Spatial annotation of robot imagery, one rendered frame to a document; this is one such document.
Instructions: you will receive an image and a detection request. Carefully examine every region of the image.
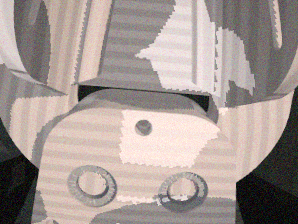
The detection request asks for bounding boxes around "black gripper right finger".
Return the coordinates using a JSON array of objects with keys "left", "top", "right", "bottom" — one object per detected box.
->
[{"left": 235, "top": 172, "right": 298, "bottom": 224}]

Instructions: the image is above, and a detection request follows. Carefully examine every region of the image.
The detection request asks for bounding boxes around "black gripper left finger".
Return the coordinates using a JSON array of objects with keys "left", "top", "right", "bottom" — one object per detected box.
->
[{"left": 0, "top": 155, "right": 36, "bottom": 224}]

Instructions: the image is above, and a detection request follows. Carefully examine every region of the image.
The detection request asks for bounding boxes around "white housing plate with two holes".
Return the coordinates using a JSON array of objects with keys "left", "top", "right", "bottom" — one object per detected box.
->
[{"left": 31, "top": 100, "right": 237, "bottom": 224}]

